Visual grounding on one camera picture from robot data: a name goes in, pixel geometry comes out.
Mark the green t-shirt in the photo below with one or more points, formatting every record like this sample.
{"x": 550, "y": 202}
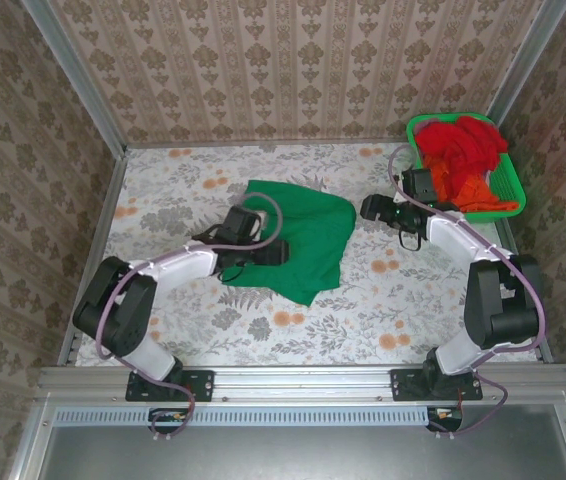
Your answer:
{"x": 313, "y": 240}

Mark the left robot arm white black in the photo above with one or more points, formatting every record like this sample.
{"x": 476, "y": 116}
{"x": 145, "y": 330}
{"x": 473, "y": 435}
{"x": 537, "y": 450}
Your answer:
{"x": 113, "y": 310}

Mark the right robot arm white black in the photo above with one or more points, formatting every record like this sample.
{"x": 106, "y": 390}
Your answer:
{"x": 493, "y": 310}

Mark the floral patterned table cover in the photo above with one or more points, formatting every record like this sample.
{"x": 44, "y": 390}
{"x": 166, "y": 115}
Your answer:
{"x": 313, "y": 330}

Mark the orange t-shirt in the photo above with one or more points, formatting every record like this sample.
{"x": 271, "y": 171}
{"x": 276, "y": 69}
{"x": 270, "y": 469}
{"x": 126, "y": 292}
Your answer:
{"x": 473, "y": 195}

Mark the red t-shirt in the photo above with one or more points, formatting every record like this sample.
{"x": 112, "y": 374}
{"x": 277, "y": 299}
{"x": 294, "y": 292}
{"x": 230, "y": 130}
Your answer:
{"x": 458, "y": 145}

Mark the green plastic basket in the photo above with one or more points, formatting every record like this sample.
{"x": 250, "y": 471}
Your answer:
{"x": 505, "y": 180}

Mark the grey metal panel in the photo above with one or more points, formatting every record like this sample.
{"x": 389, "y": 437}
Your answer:
{"x": 303, "y": 455}

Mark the aluminium mounting rail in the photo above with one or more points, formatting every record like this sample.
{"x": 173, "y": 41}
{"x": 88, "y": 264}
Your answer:
{"x": 303, "y": 385}

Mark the aluminium frame post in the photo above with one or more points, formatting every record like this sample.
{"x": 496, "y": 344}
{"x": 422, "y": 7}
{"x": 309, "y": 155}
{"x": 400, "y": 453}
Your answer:
{"x": 523, "y": 60}
{"x": 78, "y": 80}

